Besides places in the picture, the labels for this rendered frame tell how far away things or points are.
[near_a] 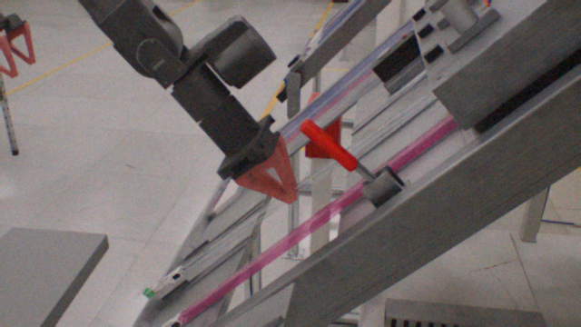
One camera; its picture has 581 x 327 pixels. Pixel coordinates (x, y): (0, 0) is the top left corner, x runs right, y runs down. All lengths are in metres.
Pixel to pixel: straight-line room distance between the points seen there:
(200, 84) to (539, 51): 0.36
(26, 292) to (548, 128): 0.98
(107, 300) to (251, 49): 1.58
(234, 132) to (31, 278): 0.68
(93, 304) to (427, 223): 1.72
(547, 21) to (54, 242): 1.10
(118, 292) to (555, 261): 1.49
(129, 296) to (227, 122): 1.50
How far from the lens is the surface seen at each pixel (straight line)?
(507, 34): 0.46
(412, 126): 0.62
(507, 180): 0.45
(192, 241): 0.99
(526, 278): 1.17
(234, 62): 0.63
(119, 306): 2.05
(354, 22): 1.88
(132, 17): 0.62
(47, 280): 1.19
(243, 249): 0.74
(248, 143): 0.65
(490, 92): 0.47
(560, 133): 0.45
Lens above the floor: 1.26
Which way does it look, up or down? 25 degrees down
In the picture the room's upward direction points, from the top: straight up
